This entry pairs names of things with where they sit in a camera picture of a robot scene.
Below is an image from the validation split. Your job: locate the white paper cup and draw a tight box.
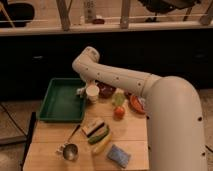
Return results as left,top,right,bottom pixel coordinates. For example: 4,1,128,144
86,85,99,103

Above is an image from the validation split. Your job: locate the yellow banana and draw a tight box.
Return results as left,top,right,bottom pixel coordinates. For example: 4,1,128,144
92,133,112,155

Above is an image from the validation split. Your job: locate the wooden railing shelf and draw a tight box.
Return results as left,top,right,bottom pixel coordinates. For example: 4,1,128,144
0,0,213,36

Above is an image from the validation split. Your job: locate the blue sponge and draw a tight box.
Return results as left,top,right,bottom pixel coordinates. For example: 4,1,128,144
107,145,131,168

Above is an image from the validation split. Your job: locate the dark red bowl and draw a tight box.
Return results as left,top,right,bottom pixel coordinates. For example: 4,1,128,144
97,82,116,98

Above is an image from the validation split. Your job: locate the wooden table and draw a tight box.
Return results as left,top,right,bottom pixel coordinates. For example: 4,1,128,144
22,83,150,171

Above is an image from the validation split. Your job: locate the metal ladle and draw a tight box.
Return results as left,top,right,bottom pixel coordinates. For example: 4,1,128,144
56,125,80,161

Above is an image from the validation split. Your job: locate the green plastic tray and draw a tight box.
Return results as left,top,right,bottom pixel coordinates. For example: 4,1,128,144
38,78,86,123

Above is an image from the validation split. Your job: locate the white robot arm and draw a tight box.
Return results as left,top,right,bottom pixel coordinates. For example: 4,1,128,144
72,46,208,171

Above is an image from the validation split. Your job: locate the white handled brush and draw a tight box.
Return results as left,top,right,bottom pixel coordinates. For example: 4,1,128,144
76,87,86,98

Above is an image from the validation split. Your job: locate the black cable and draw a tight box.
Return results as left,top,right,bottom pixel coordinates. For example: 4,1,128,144
0,103,28,138

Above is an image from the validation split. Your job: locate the white bottle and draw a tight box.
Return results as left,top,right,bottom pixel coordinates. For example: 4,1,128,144
83,0,96,23

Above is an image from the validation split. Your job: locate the orange bowl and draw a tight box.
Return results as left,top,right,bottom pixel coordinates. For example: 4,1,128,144
129,95,145,114

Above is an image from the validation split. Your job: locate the black office chair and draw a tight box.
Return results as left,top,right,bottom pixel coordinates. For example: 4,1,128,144
138,0,202,22

